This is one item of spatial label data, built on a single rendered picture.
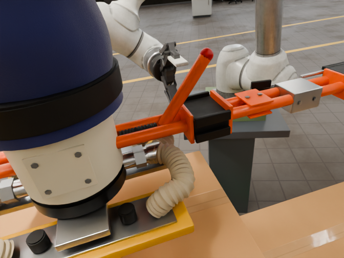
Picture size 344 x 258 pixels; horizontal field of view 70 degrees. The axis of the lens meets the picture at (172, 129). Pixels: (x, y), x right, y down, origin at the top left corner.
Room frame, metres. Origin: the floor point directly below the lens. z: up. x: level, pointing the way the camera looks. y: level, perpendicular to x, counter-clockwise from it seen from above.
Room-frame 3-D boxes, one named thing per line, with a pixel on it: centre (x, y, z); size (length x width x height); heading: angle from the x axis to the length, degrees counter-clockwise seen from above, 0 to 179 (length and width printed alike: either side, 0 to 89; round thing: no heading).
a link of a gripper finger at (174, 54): (0.60, -0.02, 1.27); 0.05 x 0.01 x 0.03; 14
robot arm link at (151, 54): (0.78, 0.02, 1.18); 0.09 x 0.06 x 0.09; 104
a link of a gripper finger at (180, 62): (0.58, -0.03, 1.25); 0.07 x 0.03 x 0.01; 14
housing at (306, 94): (0.46, -0.27, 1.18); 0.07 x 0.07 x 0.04; 14
